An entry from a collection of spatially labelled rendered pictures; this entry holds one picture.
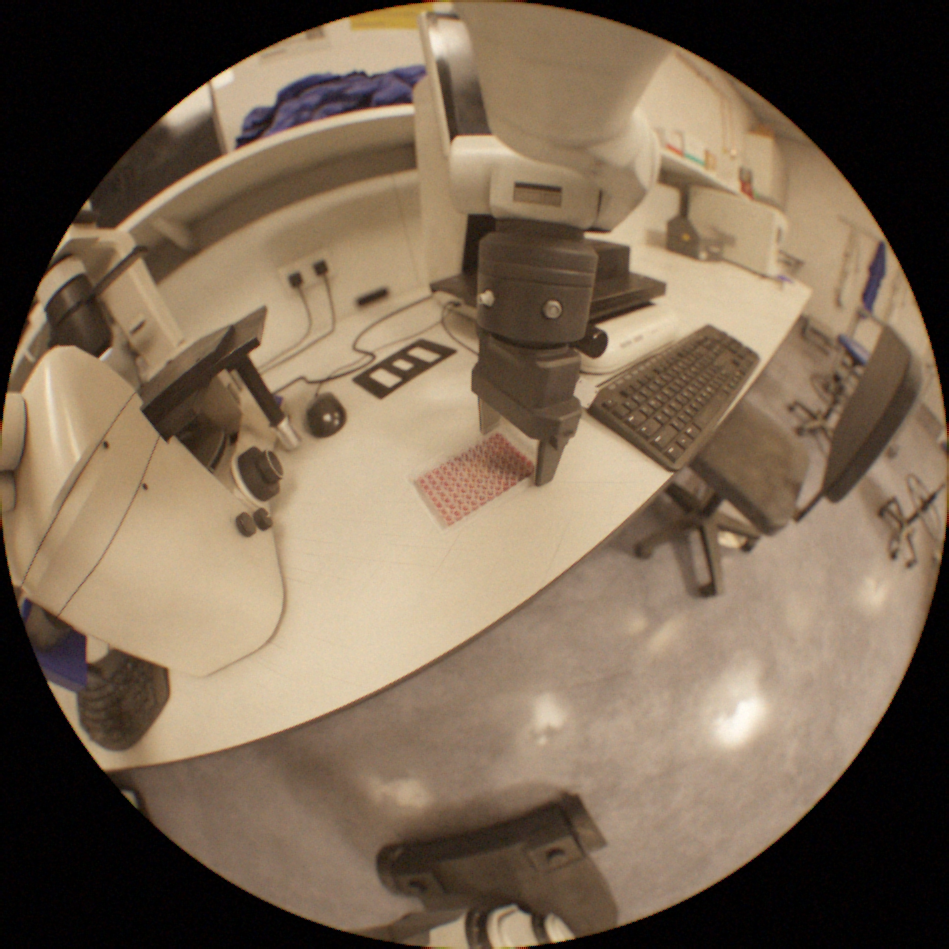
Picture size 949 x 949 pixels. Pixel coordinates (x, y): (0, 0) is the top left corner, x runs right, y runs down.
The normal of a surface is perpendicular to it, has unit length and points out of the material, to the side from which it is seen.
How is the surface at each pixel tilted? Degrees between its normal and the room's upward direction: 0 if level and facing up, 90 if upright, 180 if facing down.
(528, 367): 78
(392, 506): 0
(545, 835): 45
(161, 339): 105
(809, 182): 90
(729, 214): 90
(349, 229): 90
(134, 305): 100
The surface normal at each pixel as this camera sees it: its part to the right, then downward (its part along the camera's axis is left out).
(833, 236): -0.83, 0.50
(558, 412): 0.03, -0.72
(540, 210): -0.15, 0.69
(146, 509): 0.97, -0.22
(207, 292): 0.54, 0.60
